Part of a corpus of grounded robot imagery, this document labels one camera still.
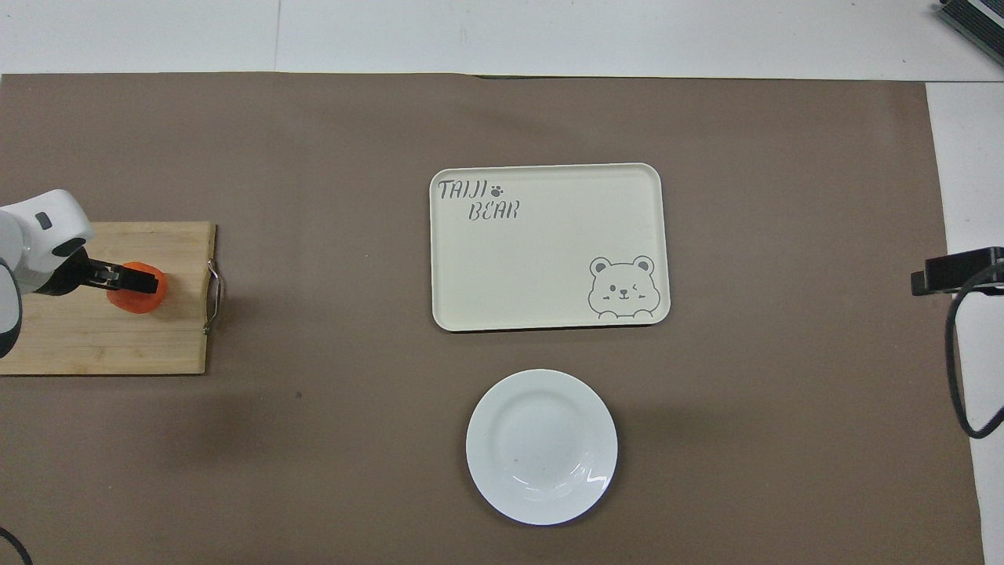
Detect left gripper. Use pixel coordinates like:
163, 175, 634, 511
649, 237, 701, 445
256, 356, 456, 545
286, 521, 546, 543
33, 253, 121, 298

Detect orange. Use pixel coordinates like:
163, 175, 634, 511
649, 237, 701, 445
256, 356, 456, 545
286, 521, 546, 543
105, 261, 169, 315

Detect white round plate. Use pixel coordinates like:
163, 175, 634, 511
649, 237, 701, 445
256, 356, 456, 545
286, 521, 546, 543
465, 368, 620, 527

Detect wooden cutting board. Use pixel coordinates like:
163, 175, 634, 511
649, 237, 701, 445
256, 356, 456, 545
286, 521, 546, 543
0, 221, 225, 376

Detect cream tray with bear print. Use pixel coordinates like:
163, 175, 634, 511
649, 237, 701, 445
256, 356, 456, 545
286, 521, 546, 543
429, 162, 672, 333

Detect black stand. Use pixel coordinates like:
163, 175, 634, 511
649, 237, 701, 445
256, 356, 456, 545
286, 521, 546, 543
910, 246, 1004, 297

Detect grey ribbed device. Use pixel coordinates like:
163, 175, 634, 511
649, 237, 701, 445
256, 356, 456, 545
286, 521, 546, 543
937, 0, 1004, 45

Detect black cable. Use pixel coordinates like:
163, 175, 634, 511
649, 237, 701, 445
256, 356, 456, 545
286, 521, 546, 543
944, 263, 1004, 439
0, 527, 35, 565

